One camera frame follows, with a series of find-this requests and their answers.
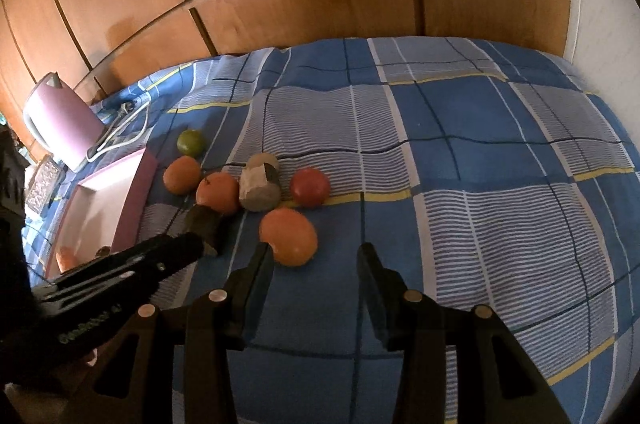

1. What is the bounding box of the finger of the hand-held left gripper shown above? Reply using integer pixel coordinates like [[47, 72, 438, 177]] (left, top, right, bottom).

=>
[[34, 261, 173, 306], [92, 232, 206, 279]]

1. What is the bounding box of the pink electric kettle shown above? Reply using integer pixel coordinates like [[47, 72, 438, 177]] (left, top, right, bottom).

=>
[[23, 72, 108, 172]]

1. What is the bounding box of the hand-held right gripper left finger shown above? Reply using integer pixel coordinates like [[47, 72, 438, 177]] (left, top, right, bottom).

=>
[[65, 243, 275, 424]]

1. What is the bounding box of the green tomato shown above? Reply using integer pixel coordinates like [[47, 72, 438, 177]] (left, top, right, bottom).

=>
[[176, 129, 206, 157]]

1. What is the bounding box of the dark brown avocado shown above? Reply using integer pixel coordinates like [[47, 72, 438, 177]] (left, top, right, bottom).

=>
[[182, 204, 221, 257]]

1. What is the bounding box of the wooden wardrobe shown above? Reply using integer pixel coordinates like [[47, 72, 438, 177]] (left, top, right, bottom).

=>
[[0, 0, 576, 165]]

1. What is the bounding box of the red tomato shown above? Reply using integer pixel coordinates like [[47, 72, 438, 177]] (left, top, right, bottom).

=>
[[290, 167, 331, 209]]

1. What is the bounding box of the pink tray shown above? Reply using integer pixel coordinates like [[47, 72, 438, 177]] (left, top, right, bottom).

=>
[[45, 149, 158, 277]]

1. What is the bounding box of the cut wooden log piece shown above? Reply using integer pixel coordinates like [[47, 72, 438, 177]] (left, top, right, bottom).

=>
[[239, 164, 282, 212]]

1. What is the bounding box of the carrot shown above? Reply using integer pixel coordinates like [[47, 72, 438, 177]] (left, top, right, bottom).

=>
[[56, 246, 78, 272]]

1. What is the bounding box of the pale yellow potato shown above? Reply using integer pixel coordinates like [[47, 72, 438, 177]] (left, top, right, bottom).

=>
[[247, 153, 280, 171]]

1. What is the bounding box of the blue checked blanket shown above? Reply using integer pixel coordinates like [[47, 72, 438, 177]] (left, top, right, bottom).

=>
[[20, 36, 640, 424]]

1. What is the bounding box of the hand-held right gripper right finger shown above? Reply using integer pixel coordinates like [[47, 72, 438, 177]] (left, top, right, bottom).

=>
[[356, 243, 573, 424]]

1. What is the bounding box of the white power cable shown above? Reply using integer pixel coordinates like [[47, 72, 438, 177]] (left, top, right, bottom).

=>
[[86, 101, 152, 162]]

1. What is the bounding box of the orange with green stem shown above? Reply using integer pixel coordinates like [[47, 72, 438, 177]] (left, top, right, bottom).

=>
[[195, 171, 241, 216]]

